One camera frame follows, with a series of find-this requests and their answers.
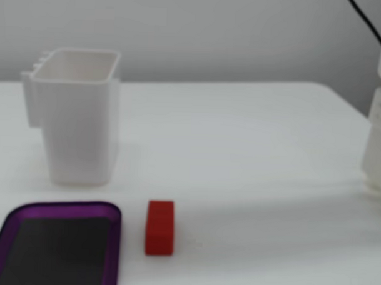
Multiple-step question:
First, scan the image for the white plastic pen holder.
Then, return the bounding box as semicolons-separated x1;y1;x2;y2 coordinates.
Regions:
16;46;123;188

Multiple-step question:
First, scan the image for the red ribbed plastic block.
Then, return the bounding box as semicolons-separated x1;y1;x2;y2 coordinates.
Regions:
144;199;176;257

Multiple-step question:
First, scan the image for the purple metal tray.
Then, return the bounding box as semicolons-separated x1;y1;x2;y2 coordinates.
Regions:
0;197;123;285

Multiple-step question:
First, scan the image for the thin black cable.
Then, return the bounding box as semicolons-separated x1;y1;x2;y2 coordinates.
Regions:
345;0;381;47

